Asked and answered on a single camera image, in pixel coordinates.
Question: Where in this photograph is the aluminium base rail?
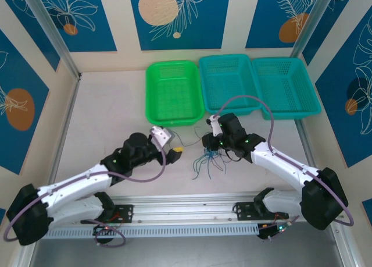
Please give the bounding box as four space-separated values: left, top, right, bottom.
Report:
109 193 294 224

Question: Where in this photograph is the aluminium frame post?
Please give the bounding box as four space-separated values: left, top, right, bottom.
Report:
291 0 339 58
20 0 83 81

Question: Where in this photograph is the black controller board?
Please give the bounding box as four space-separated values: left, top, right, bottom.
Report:
92 223 117 245
257 222 288 241

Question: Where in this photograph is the left black controller board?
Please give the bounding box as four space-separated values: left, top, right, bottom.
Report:
92 223 117 245

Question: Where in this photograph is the teal plastic basket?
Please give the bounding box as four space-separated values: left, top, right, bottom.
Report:
198 54 262 119
251 56 323 121

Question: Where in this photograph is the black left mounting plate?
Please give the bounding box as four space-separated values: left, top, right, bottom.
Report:
80 204 135 225

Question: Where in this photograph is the black mounting plate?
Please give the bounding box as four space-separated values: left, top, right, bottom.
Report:
80 204 135 225
234 201 291 222

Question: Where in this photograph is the aluminium table side rail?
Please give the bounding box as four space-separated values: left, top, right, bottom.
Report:
294 120 360 267
42 74 83 192

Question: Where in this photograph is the right black controller board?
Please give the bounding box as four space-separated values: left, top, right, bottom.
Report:
257 222 288 241

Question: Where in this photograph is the grey slotted cable duct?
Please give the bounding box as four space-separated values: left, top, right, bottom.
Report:
46 223 260 240

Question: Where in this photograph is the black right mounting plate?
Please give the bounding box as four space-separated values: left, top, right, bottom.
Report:
234 201 291 222

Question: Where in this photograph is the green plastic basket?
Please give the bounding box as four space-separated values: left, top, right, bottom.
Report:
145 59 206 127

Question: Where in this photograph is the thin dark blue cable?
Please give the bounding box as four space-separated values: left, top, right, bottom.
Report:
193 149 227 180

